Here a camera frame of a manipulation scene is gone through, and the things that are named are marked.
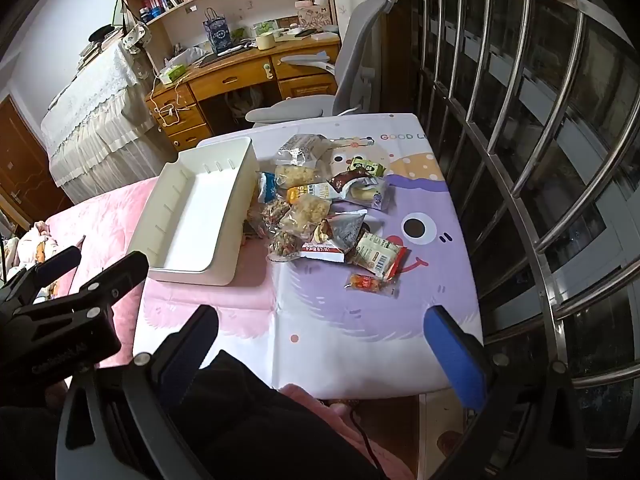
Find white flat box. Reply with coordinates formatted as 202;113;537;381
275;30;341;43

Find floral patterned quilt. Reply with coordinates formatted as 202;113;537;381
0;220;66;301

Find yellow cake packet blue print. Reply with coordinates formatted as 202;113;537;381
340;180;396;212

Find metal window bars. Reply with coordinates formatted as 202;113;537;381
407;0;640;461

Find grey office chair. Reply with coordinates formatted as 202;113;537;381
245;0;403;128

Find wooden door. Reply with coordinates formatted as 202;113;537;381
0;97;73;221

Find white snack packet red edges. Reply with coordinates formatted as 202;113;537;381
345;231;408;281

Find small orange candy packet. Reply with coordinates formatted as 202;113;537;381
344;272;401;297

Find orange white oat bar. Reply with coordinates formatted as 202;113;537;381
286;182;337;203

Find white plastic bag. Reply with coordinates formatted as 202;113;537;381
165;45;208;68

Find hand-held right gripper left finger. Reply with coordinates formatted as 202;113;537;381
55;304;221;480

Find green tissue box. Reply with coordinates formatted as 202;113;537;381
159;62;188;85

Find wooden desk with drawers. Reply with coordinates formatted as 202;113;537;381
150;35;346;153

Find rice crispy cake packet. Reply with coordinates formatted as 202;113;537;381
274;164;321;191
280;195;333;238

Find dark red cable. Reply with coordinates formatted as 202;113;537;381
347;407;388;480

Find white lace cover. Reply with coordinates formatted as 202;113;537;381
39;40;173;206

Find pink printed box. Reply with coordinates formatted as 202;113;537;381
295;0;333;28

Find dark brown snack packet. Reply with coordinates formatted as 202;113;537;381
327;169;378;196

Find red label snack packet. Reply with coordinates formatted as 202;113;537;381
300;240;351;264

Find blue gift bag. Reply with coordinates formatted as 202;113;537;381
202;7;232;53

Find person's black trousers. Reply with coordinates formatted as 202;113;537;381
165;350;396;480

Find blue snack packet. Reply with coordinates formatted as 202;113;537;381
256;172;281;205

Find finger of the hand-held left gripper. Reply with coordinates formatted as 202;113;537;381
16;251;151;329
7;246;84;307

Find small green snack packet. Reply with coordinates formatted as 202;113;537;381
348;156;388;177

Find white plastic storage bin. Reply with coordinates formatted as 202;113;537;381
124;136;260;287

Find white charger cable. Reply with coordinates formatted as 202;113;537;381
146;72;188;128

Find cartoon printed tablecloth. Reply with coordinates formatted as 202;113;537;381
132;112;485;401

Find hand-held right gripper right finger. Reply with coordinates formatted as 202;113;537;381
422;304;591;480

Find floral cloth bag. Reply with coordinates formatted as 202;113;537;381
121;22;153;53

